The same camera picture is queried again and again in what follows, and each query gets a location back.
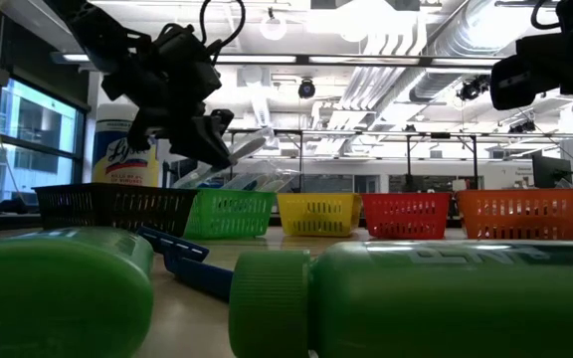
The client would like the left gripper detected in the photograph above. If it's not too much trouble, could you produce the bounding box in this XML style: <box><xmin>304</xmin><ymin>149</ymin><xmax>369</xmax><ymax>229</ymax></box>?
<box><xmin>99</xmin><ymin>49</ymin><xmax>236</xmax><ymax>170</ymax></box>

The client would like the blue white toothbrush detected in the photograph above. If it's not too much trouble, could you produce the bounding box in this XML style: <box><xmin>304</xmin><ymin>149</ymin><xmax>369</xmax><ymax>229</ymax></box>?
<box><xmin>220</xmin><ymin>168</ymin><xmax>278</xmax><ymax>193</ymax></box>
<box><xmin>251</xmin><ymin>166</ymin><xmax>301</xmax><ymax>194</ymax></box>
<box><xmin>174</xmin><ymin>126</ymin><xmax>277</xmax><ymax>190</ymax></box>

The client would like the small green shampoo bottle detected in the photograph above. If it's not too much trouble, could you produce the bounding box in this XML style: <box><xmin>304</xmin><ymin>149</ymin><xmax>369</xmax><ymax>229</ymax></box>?
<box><xmin>0</xmin><ymin>226</ymin><xmax>156</xmax><ymax>358</ymax></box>
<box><xmin>228</xmin><ymin>240</ymin><xmax>573</xmax><ymax>358</ymax></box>

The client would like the black monitor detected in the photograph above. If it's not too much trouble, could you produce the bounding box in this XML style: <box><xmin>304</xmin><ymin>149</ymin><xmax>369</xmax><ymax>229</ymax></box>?
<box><xmin>531</xmin><ymin>153</ymin><xmax>573</xmax><ymax>190</ymax></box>
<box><xmin>164</xmin><ymin>158</ymin><xmax>198</xmax><ymax>189</ymax></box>

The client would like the yellow Lysol wipes canister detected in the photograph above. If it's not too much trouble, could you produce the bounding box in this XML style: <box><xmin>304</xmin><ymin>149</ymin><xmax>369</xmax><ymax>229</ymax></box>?
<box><xmin>91</xmin><ymin>102</ymin><xmax>161</xmax><ymax>188</ymax></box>

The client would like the black plastic basket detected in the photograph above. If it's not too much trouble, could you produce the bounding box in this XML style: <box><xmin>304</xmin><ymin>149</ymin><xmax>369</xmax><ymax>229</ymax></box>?
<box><xmin>32</xmin><ymin>182</ymin><xmax>199</xmax><ymax>238</ymax></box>

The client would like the green plastic basket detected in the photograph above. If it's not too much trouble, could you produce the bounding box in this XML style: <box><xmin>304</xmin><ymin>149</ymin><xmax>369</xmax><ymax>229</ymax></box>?
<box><xmin>184</xmin><ymin>187</ymin><xmax>278</xmax><ymax>241</ymax></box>

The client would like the black ceiling spot lamp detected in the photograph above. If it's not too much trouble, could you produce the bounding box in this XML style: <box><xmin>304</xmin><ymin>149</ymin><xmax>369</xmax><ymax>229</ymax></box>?
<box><xmin>455</xmin><ymin>74</ymin><xmax>491</xmax><ymax>103</ymax></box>

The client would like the window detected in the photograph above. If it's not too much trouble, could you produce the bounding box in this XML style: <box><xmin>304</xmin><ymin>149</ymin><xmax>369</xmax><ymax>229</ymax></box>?
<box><xmin>0</xmin><ymin>74</ymin><xmax>87</xmax><ymax>205</ymax></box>

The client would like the blue disposable razor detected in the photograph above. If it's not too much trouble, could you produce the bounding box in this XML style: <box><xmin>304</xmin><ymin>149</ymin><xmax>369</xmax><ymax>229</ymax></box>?
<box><xmin>135</xmin><ymin>225</ymin><xmax>236</xmax><ymax>303</ymax></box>

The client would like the orange plastic basket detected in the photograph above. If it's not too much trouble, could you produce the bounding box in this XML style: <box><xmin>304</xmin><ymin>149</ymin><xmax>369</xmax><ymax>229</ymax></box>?
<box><xmin>455</xmin><ymin>187</ymin><xmax>573</xmax><ymax>242</ymax></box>

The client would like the yellow plastic basket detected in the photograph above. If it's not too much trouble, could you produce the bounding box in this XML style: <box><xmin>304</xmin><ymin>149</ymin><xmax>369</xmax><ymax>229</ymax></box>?
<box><xmin>276</xmin><ymin>192</ymin><xmax>363</xmax><ymax>238</ymax></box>

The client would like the red plastic basket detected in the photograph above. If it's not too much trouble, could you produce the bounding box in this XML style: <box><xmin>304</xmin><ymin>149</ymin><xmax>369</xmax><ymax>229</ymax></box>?
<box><xmin>360</xmin><ymin>192</ymin><xmax>453</xmax><ymax>241</ymax></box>

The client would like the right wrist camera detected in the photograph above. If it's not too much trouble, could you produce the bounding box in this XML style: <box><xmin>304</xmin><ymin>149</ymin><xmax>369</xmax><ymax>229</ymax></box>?
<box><xmin>489</xmin><ymin>53</ymin><xmax>564</xmax><ymax>111</ymax></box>

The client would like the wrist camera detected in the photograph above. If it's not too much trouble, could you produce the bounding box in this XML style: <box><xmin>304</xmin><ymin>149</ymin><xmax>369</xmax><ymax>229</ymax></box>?
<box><xmin>152</xmin><ymin>22</ymin><xmax>223</xmax><ymax>105</ymax></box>
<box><xmin>489</xmin><ymin>53</ymin><xmax>564</xmax><ymax>111</ymax></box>

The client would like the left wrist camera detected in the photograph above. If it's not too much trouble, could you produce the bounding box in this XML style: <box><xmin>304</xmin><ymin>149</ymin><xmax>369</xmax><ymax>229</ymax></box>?
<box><xmin>152</xmin><ymin>22</ymin><xmax>223</xmax><ymax>105</ymax></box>

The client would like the black background table frame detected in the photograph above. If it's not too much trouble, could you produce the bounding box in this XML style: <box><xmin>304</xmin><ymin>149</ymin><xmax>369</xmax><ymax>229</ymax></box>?
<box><xmin>226</xmin><ymin>126</ymin><xmax>573</xmax><ymax>195</ymax></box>

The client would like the black overhead camera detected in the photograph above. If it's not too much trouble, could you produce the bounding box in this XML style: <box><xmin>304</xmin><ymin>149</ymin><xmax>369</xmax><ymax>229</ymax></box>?
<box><xmin>297</xmin><ymin>78</ymin><xmax>317</xmax><ymax>100</ymax></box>

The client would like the black aluminium rig frame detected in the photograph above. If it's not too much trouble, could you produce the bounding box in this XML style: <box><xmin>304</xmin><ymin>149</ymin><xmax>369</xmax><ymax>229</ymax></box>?
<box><xmin>50</xmin><ymin>52</ymin><xmax>506</xmax><ymax>69</ymax></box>

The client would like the white ring lamp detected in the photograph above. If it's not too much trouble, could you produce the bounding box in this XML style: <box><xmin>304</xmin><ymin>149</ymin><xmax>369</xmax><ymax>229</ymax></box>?
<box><xmin>259</xmin><ymin>13</ymin><xmax>288</xmax><ymax>43</ymax></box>

